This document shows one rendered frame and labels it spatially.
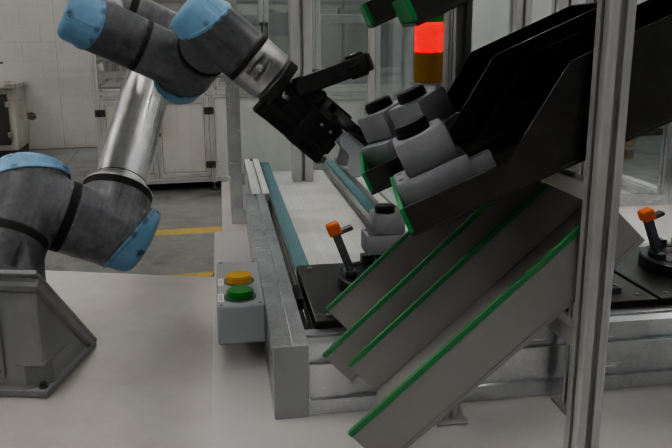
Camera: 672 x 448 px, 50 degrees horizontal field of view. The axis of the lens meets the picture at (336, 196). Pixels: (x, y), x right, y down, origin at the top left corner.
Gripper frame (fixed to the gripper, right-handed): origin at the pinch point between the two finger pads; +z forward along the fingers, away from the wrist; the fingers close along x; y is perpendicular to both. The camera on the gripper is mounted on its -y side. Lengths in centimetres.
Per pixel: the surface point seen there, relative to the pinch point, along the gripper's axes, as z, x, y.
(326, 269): 6.6, -8.9, 19.9
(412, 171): -11.0, 43.7, 0.7
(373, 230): 4.8, 1.2, 9.5
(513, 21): 25, -79, -49
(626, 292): 38.1, 9.1, -7.5
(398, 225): 6.9, 2.2, 6.6
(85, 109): -90, -798, 172
